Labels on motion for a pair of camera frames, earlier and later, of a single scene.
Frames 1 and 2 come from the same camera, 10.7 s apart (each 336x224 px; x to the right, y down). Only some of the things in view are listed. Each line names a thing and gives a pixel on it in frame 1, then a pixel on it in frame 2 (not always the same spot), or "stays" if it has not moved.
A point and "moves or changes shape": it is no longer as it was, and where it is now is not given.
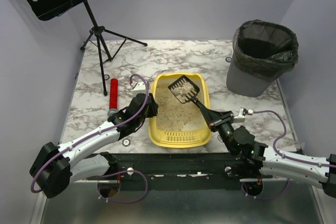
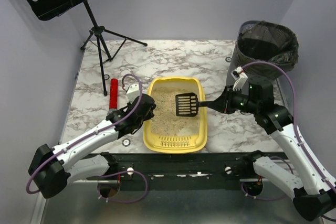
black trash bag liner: [268, 50] stays
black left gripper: [151, 105] stays
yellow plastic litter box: [179, 125] moves or changes shape
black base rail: [177, 171] stays
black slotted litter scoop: [185, 89] -> [187, 104]
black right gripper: [221, 119] -> [226, 100]
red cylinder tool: [113, 97] stays
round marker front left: [126, 142] stays
